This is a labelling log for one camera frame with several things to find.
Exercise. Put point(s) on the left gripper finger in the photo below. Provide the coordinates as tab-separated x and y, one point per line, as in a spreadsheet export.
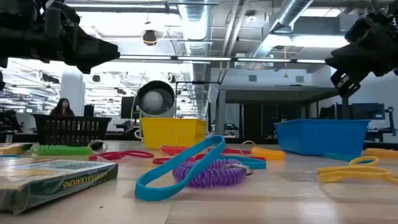
88	69
96	53

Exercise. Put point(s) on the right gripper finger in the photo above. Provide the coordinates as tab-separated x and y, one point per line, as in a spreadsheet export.
351	60
349	84

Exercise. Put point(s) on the yellow carded crayon pack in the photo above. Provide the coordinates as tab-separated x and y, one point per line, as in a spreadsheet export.
382	153
46	186

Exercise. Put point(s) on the yellow rubber band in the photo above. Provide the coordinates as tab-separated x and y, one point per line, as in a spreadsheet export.
351	170
342	177

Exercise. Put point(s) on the small yellow green crayon box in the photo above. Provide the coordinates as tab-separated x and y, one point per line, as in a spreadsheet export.
14	149

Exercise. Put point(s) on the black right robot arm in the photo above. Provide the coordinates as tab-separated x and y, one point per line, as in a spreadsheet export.
388	15

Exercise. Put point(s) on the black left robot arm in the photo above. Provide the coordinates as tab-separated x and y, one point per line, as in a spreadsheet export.
15	40

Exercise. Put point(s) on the white round column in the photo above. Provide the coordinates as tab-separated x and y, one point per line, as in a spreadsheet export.
72	90

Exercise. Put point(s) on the black background monitor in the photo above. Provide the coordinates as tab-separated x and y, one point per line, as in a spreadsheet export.
127	107
368	111

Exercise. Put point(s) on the person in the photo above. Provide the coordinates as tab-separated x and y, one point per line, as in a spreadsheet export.
11	121
63	107

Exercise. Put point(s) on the blue plastic basket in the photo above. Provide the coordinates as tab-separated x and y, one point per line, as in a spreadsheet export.
320	137

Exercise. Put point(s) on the black plastic basket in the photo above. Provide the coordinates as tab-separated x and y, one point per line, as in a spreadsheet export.
71	130

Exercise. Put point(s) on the grey perforated metal stand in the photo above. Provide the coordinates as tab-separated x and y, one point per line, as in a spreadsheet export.
280	93

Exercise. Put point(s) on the white spot lamp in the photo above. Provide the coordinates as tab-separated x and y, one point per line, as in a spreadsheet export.
155	101

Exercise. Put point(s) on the long ceiling light bar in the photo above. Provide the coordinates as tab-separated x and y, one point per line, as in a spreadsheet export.
202	58

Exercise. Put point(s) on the yellow plastic basket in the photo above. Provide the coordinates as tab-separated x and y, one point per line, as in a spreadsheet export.
174	133

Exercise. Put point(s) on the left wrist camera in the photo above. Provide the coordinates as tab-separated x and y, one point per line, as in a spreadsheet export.
60	18

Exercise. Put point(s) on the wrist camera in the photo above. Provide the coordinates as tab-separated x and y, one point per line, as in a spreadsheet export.
60	18
357	31

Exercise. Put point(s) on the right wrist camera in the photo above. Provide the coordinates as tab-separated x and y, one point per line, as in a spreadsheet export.
357	31

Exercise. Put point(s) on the black ceiling-hung camera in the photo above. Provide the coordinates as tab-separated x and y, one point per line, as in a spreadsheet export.
150	37

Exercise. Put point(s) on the corrugated silver air duct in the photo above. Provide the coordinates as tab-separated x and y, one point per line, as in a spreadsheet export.
196	25

